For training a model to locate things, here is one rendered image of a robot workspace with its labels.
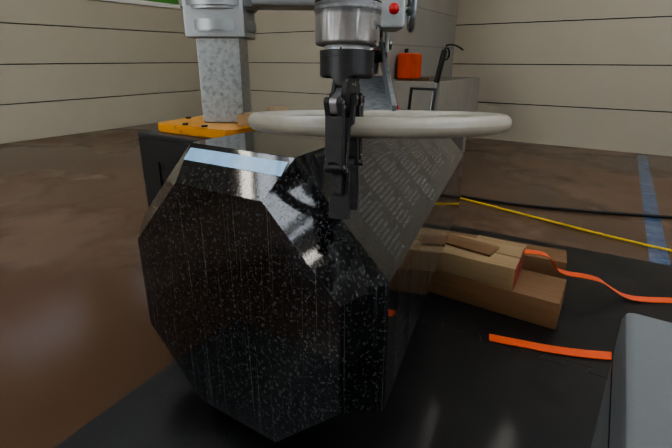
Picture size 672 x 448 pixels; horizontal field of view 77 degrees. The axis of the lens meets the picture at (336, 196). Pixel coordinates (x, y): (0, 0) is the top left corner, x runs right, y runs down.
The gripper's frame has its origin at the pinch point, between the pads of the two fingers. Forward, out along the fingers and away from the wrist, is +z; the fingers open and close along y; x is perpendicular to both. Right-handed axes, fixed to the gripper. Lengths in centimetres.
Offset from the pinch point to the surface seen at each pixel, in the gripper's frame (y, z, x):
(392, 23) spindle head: 76, -34, 7
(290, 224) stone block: 22.2, 14.1, 18.1
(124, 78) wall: 517, -20, 509
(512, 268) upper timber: 118, 57, -41
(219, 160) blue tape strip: 32, 3, 41
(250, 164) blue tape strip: 29.6, 2.9, 31.2
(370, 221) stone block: 34.9, 15.7, 3.0
